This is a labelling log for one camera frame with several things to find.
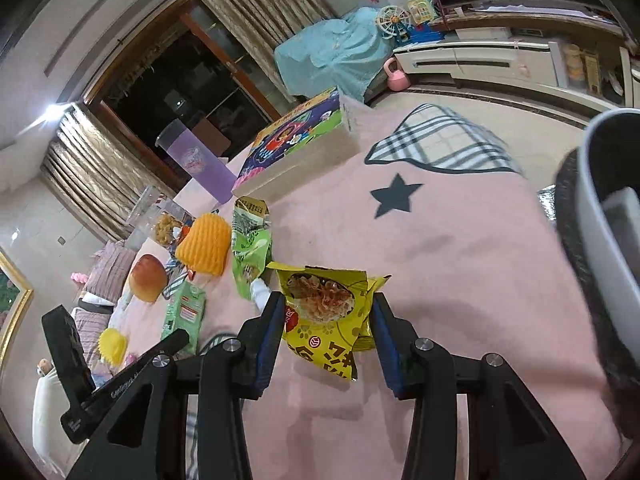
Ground green toy house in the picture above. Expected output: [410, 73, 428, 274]
[407, 0, 438, 26]

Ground orange foam fruit net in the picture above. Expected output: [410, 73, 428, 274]
[175, 212, 232, 277]

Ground wooden rack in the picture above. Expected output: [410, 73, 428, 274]
[582, 52, 601, 93]

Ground beige patterned curtain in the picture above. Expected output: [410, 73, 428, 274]
[40, 107, 176, 241]
[187, 0, 336, 56]

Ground yellow spiky ball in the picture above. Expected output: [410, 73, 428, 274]
[97, 328, 128, 366]

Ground pink plaid-patch blanket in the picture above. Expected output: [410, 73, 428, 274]
[107, 105, 626, 480]

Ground colourful children's book box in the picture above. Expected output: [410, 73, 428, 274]
[235, 87, 361, 203]

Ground purple water bottle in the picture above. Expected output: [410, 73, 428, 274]
[155, 119, 238, 200]

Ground yellow snack packet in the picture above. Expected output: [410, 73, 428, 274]
[265, 261, 393, 383]

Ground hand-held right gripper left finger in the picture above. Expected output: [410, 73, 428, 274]
[67, 291, 286, 480]

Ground wooden framed glass door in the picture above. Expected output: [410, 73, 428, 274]
[82, 0, 296, 196]

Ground pink kettlebell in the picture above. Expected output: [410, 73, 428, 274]
[382, 57, 412, 92]

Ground clear jar of snack balls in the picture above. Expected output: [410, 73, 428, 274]
[125, 185, 196, 253]

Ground silver foil mat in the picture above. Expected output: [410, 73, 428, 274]
[537, 185, 558, 221]

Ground yellow stacked containers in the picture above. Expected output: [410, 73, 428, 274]
[565, 44, 583, 83]

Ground white TV cabinet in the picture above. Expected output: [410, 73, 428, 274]
[392, 5, 640, 126]

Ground turquoise cover cloth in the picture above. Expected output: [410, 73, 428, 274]
[274, 7, 396, 106]

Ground blue striped wrapper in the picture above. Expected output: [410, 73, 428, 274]
[162, 257, 193, 306]

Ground red yellow apple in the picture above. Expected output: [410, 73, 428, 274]
[128, 254, 168, 303]

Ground toy ferris wheel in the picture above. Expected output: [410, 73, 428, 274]
[376, 6, 411, 43]

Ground pink striped pillow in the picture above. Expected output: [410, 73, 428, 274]
[87, 240, 138, 306]
[70, 305, 108, 376]

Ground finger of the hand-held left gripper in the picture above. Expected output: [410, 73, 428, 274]
[145, 332, 191, 361]
[41, 305, 96, 403]

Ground white bin with black bag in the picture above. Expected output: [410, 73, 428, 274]
[552, 107, 640, 441]

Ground gold framed picture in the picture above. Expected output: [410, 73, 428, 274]
[0, 250, 33, 376]

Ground small printed carton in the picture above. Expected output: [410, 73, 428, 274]
[161, 280, 207, 356]

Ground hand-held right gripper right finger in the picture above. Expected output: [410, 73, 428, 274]
[367, 292, 588, 480]

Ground green snack packet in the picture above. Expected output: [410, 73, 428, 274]
[231, 196, 273, 301]

